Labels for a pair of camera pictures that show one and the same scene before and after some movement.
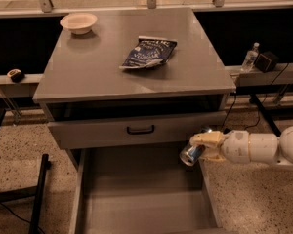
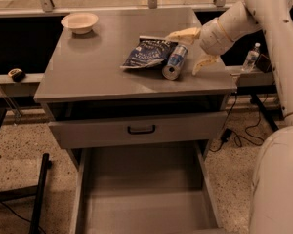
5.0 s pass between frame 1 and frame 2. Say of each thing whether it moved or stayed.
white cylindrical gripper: moved
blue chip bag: stayed
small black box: stayed
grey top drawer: stayed
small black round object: stayed
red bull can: moved
